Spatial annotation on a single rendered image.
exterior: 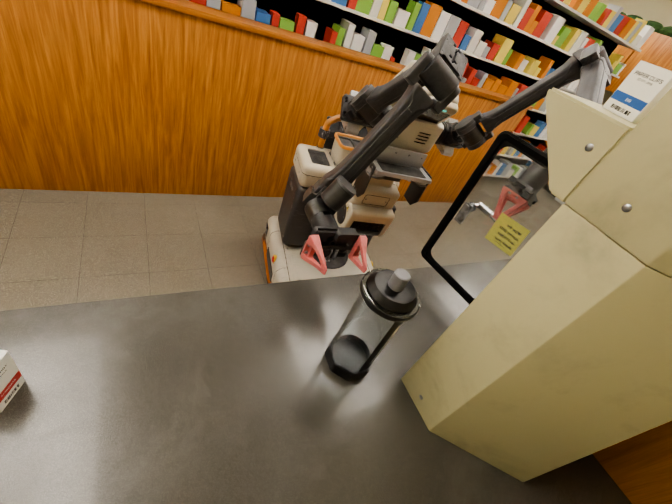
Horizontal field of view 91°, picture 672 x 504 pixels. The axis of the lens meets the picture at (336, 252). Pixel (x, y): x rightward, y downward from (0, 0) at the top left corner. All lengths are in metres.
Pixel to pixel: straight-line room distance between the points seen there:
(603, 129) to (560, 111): 0.06
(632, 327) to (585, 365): 0.08
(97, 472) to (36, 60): 1.98
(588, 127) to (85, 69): 2.16
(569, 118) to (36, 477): 0.81
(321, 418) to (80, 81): 2.05
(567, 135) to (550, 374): 0.33
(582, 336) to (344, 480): 0.42
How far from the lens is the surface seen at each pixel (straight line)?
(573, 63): 1.36
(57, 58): 2.29
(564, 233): 0.51
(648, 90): 0.59
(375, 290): 0.55
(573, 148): 0.52
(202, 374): 0.67
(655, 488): 1.00
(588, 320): 0.52
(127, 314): 0.75
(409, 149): 1.40
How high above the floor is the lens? 1.54
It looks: 39 degrees down
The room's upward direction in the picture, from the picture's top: 24 degrees clockwise
